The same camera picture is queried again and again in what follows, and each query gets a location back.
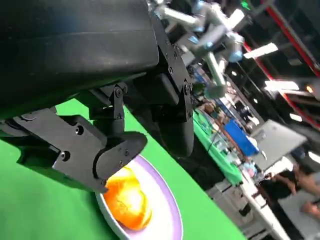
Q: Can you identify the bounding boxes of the grey flat panel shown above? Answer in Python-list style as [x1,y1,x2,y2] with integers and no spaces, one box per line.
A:
[249,119,308,171]

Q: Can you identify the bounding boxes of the white workshop desk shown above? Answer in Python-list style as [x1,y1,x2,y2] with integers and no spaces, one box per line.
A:
[239,172,320,240]

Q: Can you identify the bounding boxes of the green covered workshop table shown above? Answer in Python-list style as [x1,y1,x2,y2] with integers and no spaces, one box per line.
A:
[192,107,244,186]

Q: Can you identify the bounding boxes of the person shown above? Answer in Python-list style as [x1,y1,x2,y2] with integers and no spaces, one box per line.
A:
[259,163,320,201]

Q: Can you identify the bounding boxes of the grey drawer cabinet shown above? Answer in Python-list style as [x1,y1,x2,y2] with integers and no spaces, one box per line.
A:
[206,179,253,219]

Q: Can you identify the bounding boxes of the person's hand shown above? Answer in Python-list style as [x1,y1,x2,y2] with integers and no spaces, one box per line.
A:
[301,199,320,221]

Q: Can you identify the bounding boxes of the green table cloth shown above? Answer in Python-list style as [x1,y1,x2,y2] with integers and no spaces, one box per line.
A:
[0,98,247,240]

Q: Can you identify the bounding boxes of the orange white toy bread roll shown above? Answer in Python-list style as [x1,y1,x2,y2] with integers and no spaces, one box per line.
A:
[103,166,153,231]

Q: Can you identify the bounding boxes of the lilac plate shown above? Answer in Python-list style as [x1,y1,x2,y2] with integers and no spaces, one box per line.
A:
[94,154,184,240]

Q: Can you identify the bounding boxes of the white ceiling light strip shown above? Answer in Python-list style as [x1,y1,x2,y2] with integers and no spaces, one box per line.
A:
[263,79,300,92]
[243,42,279,60]

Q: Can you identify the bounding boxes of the blue box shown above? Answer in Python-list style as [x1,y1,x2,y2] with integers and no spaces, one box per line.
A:
[223,118,260,157]

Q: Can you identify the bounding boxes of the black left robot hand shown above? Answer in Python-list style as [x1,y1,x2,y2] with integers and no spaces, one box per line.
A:
[0,0,195,195]

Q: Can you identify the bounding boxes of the red steel beam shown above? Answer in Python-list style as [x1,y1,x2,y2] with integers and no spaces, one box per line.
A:
[264,4,320,74]

